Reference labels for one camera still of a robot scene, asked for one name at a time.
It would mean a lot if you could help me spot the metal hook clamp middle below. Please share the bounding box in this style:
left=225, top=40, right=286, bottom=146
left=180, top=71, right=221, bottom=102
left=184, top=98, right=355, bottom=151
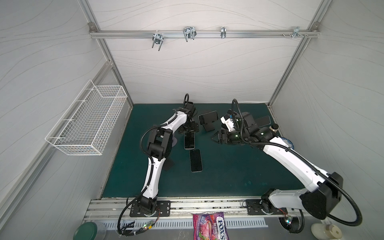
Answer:
left=183, top=26, right=197, bottom=42

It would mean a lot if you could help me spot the metal hook clamp right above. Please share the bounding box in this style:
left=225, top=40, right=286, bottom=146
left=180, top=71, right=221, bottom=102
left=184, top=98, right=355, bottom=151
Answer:
left=282, top=27, right=309, bottom=39

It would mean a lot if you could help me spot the metal ring hook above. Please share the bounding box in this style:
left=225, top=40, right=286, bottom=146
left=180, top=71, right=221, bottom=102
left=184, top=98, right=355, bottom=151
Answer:
left=221, top=27, right=227, bottom=39

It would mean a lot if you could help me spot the white wire basket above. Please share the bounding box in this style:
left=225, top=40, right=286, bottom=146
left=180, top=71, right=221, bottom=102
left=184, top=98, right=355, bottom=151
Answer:
left=45, top=80, right=127, bottom=156

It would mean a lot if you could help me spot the metal hook clamp left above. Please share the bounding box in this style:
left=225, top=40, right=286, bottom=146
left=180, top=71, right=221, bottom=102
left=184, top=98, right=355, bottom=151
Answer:
left=152, top=32, right=164, bottom=51

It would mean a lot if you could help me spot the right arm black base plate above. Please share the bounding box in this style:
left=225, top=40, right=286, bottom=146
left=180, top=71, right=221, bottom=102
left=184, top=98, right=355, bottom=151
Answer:
left=243, top=199, right=288, bottom=216

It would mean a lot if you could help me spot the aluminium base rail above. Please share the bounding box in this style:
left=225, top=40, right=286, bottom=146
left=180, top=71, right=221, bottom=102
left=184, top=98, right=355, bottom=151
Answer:
left=83, top=196, right=331, bottom=221

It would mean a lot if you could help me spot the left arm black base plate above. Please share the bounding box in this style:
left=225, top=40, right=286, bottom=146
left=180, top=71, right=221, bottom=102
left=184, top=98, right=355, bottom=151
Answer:
left=129, top=201, right=171, bottom=218

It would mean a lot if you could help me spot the purple Fox's candy bag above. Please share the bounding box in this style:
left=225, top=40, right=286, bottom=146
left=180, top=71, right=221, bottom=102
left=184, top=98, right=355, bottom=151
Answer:
left=193, top=212, right=230, bottom=240

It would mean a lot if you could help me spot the aluminium top crossbar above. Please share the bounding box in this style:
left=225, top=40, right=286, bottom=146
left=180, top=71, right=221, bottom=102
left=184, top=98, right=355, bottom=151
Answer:
left=90, top=29, right=321, bottom=39

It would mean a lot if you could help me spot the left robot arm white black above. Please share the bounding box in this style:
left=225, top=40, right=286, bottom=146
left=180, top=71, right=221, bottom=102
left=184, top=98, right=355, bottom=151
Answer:
left=135, top=95, right=199, bottom=215

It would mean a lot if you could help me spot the phone silver edge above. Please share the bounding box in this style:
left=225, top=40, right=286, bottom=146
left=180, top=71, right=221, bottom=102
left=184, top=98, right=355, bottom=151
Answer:
left=184, top=132, right=195, bottom=150

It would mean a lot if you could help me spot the small beige bottle black cap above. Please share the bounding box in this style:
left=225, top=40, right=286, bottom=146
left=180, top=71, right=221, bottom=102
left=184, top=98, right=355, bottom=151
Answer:
left=269, top=124, right=279, bottom=133

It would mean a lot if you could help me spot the centre landscape black phone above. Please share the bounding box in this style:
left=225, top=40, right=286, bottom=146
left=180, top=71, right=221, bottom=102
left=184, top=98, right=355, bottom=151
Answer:
left=198, top=111, right=219, bottom=126

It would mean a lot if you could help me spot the blue white ceramic bowl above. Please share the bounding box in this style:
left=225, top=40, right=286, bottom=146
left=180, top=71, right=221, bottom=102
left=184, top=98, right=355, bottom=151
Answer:
left=282, top=138, right=295, bottom=150

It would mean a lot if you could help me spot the white vented strip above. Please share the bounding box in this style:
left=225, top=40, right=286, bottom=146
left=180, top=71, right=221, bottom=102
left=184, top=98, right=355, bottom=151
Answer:
left=121, top=217, right=268, bottom=230

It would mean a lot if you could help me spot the metal hook clamp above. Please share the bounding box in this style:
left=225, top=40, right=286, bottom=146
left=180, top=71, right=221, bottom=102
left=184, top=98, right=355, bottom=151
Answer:
left=282, top=27, right=309, bottom=39
left=152, top=32, right=164, bottom=51
left=183, top=26, right=197, bottom=42

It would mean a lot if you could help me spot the white cup at corner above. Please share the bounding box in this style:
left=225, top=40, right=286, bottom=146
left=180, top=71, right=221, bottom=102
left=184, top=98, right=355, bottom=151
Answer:
left=311, top=223, right=343, bottom=240

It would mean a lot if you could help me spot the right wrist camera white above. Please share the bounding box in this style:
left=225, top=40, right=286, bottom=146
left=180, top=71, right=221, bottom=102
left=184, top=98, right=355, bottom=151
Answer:
left=220, top=114, right=236, bottom=132

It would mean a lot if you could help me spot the green round lid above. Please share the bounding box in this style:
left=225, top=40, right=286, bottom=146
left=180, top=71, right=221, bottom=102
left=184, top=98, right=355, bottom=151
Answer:
left=73, top=222, right=98, bottom=240

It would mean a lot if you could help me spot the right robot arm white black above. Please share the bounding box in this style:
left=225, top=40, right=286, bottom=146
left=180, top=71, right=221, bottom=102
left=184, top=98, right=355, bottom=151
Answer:
left=212, top=110, right=363, bottom=227

